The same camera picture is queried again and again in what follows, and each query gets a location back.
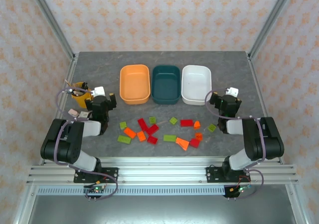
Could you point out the aluminium frame post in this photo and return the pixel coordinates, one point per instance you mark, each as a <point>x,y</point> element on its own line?
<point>271,22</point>
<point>52,22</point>

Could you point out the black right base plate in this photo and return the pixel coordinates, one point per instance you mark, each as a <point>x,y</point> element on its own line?
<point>214,174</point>

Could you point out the left controller board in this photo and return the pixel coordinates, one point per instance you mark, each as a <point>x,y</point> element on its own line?
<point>96,190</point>

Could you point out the large orange sloped lego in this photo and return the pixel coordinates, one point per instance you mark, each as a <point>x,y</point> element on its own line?
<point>182,143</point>

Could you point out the teal plastic container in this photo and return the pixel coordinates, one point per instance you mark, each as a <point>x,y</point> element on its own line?
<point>165,83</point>

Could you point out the controller board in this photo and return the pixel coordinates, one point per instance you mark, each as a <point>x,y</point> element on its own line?
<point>239,190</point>
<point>96,190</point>

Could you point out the right controller board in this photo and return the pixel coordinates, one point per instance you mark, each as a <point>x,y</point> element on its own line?
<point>239,190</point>

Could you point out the orange plastic container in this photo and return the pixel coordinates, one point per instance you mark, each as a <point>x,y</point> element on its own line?
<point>134,83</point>

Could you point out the black pen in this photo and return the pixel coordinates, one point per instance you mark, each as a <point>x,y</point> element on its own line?
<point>84,85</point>

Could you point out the small orange lego brick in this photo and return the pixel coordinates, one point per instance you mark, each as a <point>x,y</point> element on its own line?
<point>198,136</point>

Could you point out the aluminium mounting rail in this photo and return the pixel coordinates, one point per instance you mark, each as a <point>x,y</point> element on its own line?
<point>162,170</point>

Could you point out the pink eraser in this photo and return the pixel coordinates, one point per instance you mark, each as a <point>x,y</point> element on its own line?
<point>73,112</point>

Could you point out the white plastic container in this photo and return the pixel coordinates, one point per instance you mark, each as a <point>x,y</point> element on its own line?
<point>196,83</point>

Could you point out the long green lego brick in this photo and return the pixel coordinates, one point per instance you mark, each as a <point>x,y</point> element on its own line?
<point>169,138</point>
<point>124,139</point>

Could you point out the red lego brick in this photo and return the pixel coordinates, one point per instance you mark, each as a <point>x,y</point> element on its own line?
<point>194,143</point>
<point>142,122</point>
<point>186,123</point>
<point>152,129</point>
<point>152,140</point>

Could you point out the small white label card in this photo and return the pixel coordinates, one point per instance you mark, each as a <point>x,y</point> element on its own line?
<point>83,114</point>

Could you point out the wooden pencil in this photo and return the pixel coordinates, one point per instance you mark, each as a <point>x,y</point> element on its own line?
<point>69,84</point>

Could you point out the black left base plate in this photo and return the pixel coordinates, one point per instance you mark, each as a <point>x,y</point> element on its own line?
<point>112,174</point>

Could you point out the small green lego brick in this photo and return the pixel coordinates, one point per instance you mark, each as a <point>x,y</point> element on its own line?
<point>173,120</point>
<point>152,120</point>
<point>212,127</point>
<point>122,125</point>

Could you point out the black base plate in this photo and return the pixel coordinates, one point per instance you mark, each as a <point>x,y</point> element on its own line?
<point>112,174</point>
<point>214,174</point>

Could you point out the yellow pen cup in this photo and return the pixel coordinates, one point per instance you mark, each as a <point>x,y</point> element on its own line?
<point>79,100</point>

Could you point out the aluminium table side rail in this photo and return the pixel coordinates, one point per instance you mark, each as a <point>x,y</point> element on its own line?
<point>63,97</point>
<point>259,89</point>

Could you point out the white tipped pen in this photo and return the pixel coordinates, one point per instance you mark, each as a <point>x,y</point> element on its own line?
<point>73,92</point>

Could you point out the small orange sloped lego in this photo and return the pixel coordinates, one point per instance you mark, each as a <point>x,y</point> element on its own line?
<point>197,125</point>

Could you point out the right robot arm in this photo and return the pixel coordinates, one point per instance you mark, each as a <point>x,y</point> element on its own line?
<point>261,139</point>

